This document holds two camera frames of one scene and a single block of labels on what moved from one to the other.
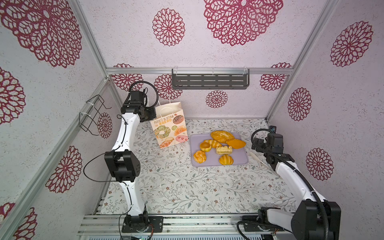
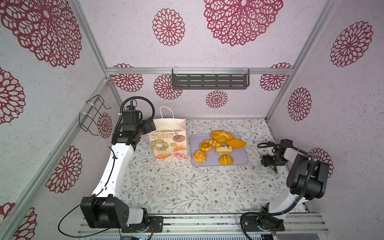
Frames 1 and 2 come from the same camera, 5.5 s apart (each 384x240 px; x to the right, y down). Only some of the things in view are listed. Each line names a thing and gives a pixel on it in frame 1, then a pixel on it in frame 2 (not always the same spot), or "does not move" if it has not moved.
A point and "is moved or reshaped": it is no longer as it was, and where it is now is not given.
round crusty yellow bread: (221, 136) does not move
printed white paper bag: (169, 128) is moved or reshaped
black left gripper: (152, 114) -> (148, 128)
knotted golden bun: (199, 156) does not move
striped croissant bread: (213, 143) does not move
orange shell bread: (226, 160) does not move
